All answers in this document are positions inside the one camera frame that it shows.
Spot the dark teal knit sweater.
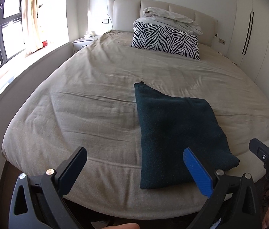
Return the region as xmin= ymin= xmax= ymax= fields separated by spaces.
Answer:
xmin=134 ymin=82 xmax=240 ymax=189

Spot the person's left hand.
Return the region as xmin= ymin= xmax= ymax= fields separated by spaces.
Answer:
xmin=103 ymin=223 xmax=140 ymax=229

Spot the white wardrobe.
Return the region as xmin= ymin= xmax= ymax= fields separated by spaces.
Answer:
xmin=227 ymin=0 xmax=269 ymax=100

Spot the small red box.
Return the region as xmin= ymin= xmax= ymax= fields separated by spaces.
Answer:
xmin=42 ymin=40 xmax=48 ymax=47

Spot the white bedside table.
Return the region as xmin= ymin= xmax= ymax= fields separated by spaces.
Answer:
xmin=72 ymin=36 xmax=99 ymax=53

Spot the zebra print pillow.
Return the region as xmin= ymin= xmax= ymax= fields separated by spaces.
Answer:
xmin=131 ymin=22 xmax=200 ymax=60

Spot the crumpled white duvet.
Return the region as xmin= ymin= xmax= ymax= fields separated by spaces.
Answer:
xmin=133 ymin=7 xmax=203 ymax=36

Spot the beige padded headboard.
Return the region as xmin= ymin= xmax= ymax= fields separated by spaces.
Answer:
xmin=107 ymin=0 xmax=218 ymax=46

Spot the wall power socket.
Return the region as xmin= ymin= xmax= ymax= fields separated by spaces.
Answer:
xmin=218 ymin=38 xmax=225 ymax=45

